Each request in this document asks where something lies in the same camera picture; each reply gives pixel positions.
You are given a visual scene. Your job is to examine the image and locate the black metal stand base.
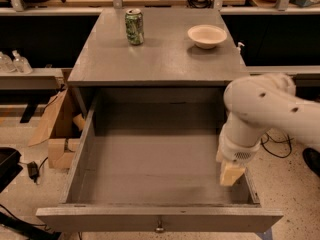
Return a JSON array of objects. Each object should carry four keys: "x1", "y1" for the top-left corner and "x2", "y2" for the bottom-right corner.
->
[{"x1": 0, "y1": 212, "x2": 61, "y2": 240}]

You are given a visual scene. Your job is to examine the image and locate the clear sanitizer bottle left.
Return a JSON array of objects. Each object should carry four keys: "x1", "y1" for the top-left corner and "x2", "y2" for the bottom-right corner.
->
[{"x1": 0, "y1": 52, "x2": 16, "y2": 73}]

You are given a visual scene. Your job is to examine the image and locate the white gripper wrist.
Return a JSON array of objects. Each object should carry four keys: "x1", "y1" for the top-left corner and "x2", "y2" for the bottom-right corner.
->
[{"x1": 216, "y1": 112, "x2": 267, "y2": 186}]

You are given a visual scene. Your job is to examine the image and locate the green soda can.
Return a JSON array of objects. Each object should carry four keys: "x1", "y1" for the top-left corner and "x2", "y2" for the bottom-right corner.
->
[{"x1": 125, "y1": 8, "x2": 144, "y2": 45}]

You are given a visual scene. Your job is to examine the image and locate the grey top drawer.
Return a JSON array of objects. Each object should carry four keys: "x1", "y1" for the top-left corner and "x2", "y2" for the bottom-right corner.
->
[{"x1": 37, "y1": 87, "x2": 283, "y2": 233}]

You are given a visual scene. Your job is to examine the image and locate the black cable floor left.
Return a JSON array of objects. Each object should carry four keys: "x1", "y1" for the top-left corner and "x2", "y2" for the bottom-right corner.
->
[{"x1": 0, "y1": 204, "x2": 51, "y2": 231}]

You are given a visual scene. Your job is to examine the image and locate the clear sanitizer bottle right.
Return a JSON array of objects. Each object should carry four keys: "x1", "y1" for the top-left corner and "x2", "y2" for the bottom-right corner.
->
[{"x1": 12, "y1": 50, "x2": 33, "y2": 74}]

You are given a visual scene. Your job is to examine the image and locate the black cable on floor right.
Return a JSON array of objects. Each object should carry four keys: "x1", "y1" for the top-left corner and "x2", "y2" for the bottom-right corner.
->
[{"x1": 259, "y1": 132, "x2": 294, "y2": 159}]

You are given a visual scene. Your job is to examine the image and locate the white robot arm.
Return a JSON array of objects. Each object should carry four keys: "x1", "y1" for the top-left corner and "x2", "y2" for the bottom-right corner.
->
[{"x1": 216, "y1": 73, "x2": 320, "y2": 186}]

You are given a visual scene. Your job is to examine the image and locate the grey wooden drawer cabinet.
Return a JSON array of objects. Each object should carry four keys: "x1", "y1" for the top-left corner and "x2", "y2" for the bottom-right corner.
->
[{"x1": 67, "y1": 7, "x2": 253, "y2": 118}]

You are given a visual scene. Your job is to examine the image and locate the small white pump bottle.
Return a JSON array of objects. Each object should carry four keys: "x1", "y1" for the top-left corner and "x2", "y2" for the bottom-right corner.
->
[{"x1": 237, "y1": 42, "x2": 245, "y2": 54}]

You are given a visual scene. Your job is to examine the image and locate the brown cardboard box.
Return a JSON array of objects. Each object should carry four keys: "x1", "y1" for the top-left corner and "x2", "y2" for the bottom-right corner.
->
[{"x1": 28, "y1": 89, "x2": 85, "y2": 169}]

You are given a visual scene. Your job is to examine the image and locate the white paper bowl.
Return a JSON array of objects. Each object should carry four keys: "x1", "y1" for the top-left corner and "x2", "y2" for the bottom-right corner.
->
[{"x1": 187, "y1": 25, "x2": 227, "y2": 49}]

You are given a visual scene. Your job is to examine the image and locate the black power adapter left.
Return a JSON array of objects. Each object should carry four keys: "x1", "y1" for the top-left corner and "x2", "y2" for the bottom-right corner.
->
[{"x1": 27, "y1": 161, "x2": 39, "y2": 183}]

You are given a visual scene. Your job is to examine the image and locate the grey shelf rail left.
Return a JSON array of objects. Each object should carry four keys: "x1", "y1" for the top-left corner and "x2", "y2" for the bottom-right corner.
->
[{"x1": 0, "y1": 68, "x2": 64, "y2": 90}]

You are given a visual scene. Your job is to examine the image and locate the clear sanitizer bottle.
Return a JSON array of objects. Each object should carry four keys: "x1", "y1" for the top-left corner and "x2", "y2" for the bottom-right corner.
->
[
  {"x1": 0, "y1": 52, "x2": 16, "y2": 73},
  {"x1": 12, "y1": 50, "x2": 33, "y2": 74}
]

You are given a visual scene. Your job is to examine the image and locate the black bin at left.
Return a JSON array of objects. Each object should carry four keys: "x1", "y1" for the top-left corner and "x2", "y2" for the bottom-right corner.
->
[{"x1": 0, "y1": 147, "x2": 23, "y2": 192}]

